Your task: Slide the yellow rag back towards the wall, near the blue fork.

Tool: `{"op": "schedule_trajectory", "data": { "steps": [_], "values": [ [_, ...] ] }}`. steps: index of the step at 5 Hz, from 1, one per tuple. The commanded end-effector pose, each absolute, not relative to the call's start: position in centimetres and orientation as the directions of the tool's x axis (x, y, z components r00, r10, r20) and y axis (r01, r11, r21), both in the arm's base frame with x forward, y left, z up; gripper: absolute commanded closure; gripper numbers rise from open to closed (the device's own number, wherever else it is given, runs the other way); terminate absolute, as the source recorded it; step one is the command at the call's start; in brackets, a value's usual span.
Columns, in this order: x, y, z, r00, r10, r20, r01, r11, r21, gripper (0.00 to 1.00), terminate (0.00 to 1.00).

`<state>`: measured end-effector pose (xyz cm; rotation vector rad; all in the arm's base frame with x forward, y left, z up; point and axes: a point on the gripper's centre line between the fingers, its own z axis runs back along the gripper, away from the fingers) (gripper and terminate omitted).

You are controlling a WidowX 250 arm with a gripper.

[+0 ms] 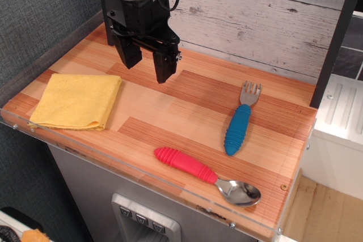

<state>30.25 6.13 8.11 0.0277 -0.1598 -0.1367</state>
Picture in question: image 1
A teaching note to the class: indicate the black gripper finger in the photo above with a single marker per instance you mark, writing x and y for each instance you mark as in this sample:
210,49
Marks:
165,65
129,52

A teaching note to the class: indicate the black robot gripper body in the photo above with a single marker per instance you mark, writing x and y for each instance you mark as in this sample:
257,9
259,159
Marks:
146,23

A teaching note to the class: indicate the yellow rag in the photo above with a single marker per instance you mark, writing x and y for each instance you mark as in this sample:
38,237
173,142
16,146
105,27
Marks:
76,102

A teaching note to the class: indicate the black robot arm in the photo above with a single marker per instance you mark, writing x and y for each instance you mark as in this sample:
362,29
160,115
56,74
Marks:
143,24

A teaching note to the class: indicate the clear acrylic edge guard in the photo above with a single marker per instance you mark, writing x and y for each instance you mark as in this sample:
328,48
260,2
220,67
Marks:
179,186

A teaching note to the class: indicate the grey toy fridge cabinet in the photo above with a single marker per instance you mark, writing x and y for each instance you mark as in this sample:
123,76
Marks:
92,187

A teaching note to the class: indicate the silver dispenser panel with buttons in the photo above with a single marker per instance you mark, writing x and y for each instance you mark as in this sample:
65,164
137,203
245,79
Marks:
139,223

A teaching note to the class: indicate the white toy sink unit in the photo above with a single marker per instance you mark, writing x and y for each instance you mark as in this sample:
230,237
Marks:
333,155

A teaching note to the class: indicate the orange object at corner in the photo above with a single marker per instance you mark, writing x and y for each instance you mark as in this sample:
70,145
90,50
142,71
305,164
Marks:
34,236

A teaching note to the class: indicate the blue handled metal fork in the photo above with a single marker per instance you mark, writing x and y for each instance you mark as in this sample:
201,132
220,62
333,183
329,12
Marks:
237,128

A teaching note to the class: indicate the red handled metal spoon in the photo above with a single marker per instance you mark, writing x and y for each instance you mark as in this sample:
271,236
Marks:
235,192

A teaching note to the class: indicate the dark right shelf post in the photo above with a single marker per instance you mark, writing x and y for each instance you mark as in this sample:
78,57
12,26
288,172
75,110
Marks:
333,50

